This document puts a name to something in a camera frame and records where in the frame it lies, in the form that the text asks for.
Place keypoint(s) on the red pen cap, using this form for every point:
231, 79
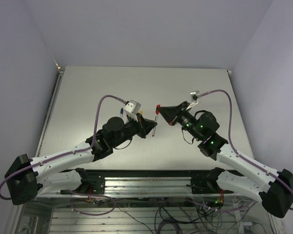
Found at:
157, 111

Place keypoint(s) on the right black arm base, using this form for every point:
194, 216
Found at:
205, 181

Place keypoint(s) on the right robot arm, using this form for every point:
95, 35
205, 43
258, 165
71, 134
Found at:
272, 188

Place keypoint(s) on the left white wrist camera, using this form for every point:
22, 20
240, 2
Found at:
132, 108

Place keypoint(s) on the aluminium frame rail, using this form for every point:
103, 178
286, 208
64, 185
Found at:
150, 187

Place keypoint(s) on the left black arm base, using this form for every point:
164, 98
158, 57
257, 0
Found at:
86, 182

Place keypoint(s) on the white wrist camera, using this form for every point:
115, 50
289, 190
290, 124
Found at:
194, 96
132, 108

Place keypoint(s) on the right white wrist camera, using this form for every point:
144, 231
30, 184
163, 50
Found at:
194, 96

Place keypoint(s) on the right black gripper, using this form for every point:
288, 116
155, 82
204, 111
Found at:
172, 115

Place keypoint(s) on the blue pen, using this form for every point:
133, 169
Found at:
121, 113

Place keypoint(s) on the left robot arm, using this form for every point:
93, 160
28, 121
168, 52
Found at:
28, 177

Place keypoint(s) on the red pen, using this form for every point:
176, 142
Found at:
155, 124

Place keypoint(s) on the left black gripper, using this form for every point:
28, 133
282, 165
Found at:
147, 124

